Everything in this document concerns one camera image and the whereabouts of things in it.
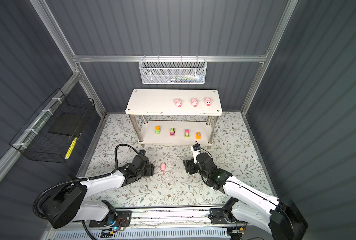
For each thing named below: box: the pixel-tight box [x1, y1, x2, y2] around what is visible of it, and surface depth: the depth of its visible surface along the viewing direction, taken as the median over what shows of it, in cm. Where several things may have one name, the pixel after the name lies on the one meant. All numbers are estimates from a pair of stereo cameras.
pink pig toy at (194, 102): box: [191, 98, 199, 108], surface depth 77 cm
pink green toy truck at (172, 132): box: [170, 127, 176, 137], surface depth 101 cm
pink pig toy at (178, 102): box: [174, 98, 182, 108], surface depth 77 cm
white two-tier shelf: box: [125, 88, 223, 145], surface depth 85 cm
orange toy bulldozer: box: [195, 132, 202, 140], surface depth 100 cm
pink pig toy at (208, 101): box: [205, 97, 212, 107], surface depth 77 cm
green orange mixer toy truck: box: [155, 125, 161, 135], surface depth 101 cm
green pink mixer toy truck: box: [184, 129, 190, 138], surface depth 100 cm
